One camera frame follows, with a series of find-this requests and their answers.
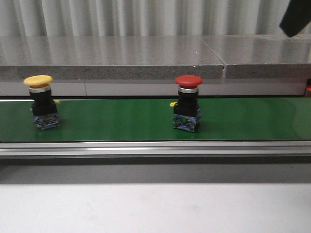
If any red mushroom push button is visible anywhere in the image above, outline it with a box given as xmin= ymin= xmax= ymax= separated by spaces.
xmin=170 ymin=75 xmax=203 ymax=133

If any white corrugated curtain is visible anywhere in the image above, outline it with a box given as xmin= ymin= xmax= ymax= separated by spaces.
xmin=0 ymin=0 xmax=289 ymax=36

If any grey stone counter slab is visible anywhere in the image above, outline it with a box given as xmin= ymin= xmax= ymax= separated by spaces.
xmin=0 ymin=35 xmax=311 ymax=81

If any yellow mushroom push button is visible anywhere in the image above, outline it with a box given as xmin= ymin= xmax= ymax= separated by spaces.
xmin=23 ymin=75 xmax=60 ymax=130

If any green conveyor belt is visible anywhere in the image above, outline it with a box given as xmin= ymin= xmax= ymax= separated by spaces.
xmin=0 ymin=97 xmax=311 ymax=166

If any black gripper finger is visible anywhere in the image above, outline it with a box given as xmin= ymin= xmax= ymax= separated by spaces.
xmin=279 ymin=0 xmax=311 ymax=37

